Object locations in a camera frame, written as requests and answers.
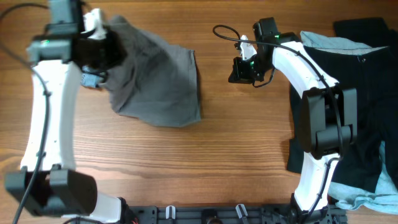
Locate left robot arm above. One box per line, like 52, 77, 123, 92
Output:
5, 0, 138, 223

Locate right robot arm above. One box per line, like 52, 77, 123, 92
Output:
228, 17, 357, 223

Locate grey cotton shorts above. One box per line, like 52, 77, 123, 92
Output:
99, 16, 201, 128

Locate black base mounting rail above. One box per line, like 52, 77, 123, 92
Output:
124, 203, 348, 224

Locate black garment at corner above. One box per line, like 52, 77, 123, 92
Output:
333, 17, 397, 48

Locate light blue garment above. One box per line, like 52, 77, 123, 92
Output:
300, 31, 397, 215

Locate folded blue denim jeans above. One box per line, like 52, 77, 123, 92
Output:
80, 73, 106, 88

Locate black garment under pile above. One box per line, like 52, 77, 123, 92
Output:
305, 47, 397, 192

